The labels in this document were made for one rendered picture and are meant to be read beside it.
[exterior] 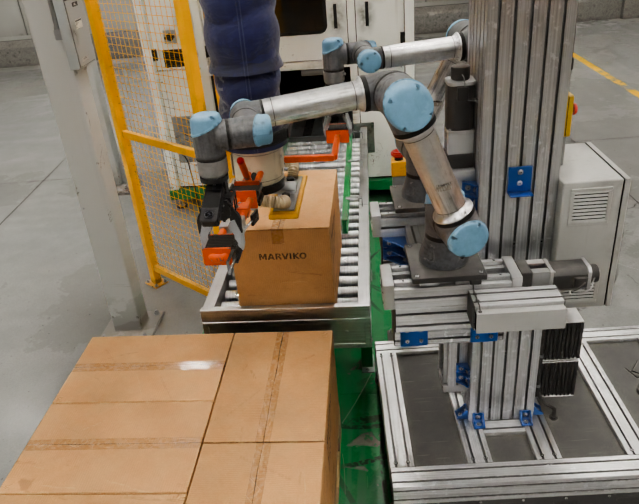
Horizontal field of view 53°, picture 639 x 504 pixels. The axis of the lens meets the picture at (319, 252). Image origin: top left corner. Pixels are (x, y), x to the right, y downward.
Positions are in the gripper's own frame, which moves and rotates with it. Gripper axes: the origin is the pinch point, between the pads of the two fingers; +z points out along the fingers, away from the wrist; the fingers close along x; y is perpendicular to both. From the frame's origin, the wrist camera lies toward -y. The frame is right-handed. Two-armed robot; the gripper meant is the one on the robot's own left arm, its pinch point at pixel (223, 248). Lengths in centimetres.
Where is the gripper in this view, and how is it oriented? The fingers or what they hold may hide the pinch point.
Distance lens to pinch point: 169.3
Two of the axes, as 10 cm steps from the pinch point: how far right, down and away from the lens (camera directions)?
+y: 0.9, -4.9, 8.7
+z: 0.8, 8.7, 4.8
